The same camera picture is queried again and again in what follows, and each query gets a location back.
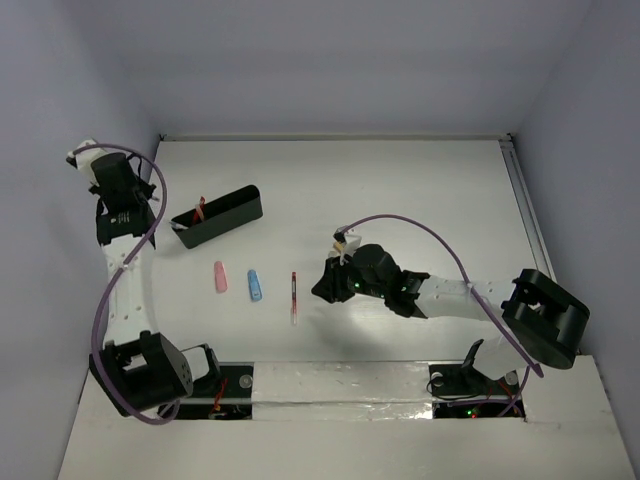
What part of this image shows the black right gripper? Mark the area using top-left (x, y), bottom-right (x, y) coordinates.
top-left (310, 250), bottom-right (387, 303)

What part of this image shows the black gel pen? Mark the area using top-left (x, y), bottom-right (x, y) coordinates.
top-left (290, 271), bottom-right (298, 326)

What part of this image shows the red clear pen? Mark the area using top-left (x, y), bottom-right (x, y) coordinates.
top-left (192, 200), bottom-right (204, 224)

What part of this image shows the blue pen cap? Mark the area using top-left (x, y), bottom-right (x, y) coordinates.
top-left (247, 269), bottom-right (263, 302)

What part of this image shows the pink pen cap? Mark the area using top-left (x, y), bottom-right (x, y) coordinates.
top-left (214, 261), bottom-right (228, 294)

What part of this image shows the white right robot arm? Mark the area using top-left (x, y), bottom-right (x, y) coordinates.
top-left (311, 244), bottom-right (590, 392)

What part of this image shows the black pen holder box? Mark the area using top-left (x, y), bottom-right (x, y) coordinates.
top-left (170, 185), bottom-right (263, 249)

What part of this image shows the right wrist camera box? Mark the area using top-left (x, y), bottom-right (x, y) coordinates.
top-left (330, 226), bottom-right (362, 265)

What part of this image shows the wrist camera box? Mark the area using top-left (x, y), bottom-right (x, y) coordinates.
top-left (65, 138), bottom-right (104, 176)
top-left (330, 226), bottom-right (362, 265)

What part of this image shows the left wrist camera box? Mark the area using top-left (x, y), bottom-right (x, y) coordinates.
top-left (65, 138), bottom-right (104, 176)

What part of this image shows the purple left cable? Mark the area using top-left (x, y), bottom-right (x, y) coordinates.
top-left (74, 142), bottom-right (181, 426)

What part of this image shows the purple cable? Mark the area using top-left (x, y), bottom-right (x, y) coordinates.
top-left (74, 142), bottom-right (181, 426)
top-left (344, 214), bottom-right (545, 379)

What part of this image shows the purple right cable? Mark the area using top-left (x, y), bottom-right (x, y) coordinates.
top-left (344, 214), bottom-right (545, 379)

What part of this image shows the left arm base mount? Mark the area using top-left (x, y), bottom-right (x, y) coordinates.
top-left (175, 363), bottom-right (254, 420)

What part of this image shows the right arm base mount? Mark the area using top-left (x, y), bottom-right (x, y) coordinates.
top-left (425, 340), bottom-right (525, 419)

